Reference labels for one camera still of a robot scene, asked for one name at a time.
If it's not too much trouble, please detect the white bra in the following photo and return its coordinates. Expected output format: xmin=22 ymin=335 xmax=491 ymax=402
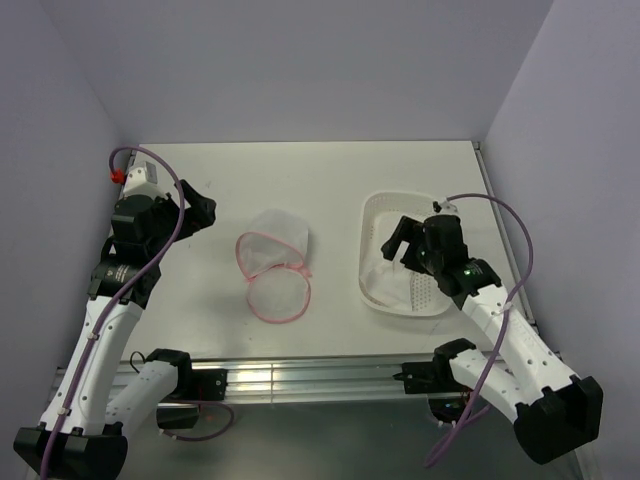
xmin=361 ymin=255 xmax=434 ymax=315

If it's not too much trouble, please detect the white mesh laundry bag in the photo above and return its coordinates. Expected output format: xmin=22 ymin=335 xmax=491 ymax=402
xmin=235 ymin=209 xmax=311 ymax=324

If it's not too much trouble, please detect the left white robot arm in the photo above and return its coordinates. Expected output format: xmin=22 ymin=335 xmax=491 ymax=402
xmin=13 ymin=181 xmax=216 ymax=479

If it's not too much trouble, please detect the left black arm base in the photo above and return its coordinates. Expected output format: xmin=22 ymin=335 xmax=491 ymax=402
xmin=156 ymin=368 xmax=228 ymax=430

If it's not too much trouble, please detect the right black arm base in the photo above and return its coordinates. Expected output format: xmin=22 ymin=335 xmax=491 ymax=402
xmin=393 ymin=361 xmax=471 ymax=424

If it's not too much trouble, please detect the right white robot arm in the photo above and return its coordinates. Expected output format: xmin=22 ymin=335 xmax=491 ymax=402
xmin=381 ymin=214 xmax=604 ymax=465

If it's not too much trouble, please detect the white perforated plastic basket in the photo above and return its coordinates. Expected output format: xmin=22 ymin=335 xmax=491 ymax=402
xmin=357 ymin=189 xmax=452 ymax=318

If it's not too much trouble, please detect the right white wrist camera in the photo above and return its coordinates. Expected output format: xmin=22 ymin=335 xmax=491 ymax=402
xmin=432 ymin=198 xmax=458 ymax=215

